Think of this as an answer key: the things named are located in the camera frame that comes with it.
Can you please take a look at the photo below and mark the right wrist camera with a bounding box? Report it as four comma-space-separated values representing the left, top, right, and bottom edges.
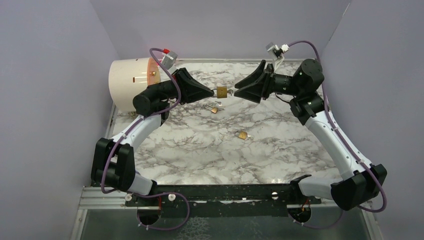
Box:
265, 42, 290, 67

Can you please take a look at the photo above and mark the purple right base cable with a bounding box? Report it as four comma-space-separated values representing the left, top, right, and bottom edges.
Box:
287, 198, 345, 230

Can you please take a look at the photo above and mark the small brass padlock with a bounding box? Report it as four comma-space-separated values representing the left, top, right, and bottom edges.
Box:
212, 86, 234, 99

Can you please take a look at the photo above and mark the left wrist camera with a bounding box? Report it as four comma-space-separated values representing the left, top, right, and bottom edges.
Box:
160, 48, 178, 71

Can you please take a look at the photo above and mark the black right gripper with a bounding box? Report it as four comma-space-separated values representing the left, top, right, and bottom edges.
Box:
234, 60, 302, 104

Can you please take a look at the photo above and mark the aluminium frame rail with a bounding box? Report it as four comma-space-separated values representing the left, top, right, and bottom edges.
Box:
78, 187, 160, 210

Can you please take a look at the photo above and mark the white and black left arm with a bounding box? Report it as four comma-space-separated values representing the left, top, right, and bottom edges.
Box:
90, 67, 214, 206

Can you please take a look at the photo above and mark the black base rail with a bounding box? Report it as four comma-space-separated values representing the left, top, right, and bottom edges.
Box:
125, 183, 321, 219

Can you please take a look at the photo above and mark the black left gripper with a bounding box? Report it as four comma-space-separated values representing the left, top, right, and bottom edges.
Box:
147, 67, 214, 105

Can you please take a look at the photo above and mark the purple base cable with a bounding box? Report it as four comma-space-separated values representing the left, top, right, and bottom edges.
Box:
287, 198, 345, 230
125, 192, 192, 232

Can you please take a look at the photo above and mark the brass padlock long shackle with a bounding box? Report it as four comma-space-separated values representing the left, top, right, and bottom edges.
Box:
204, 104, 220, 114

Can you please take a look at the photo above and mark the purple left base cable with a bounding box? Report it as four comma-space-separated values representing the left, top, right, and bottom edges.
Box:
125, 192, 192, 232

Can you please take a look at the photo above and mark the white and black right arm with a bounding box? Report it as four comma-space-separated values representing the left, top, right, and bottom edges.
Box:
233, 58, 387, 211

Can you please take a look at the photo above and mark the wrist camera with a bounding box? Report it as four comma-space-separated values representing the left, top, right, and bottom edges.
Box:
265, 42, 290, 67
160, 48, 178, 71

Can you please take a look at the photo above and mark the cream cylindrical container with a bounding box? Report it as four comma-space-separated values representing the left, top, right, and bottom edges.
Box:
108, 57, 161, 112

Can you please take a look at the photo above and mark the brass padlock with key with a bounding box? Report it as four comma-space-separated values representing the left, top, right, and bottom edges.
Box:
234, 130, 254, 140

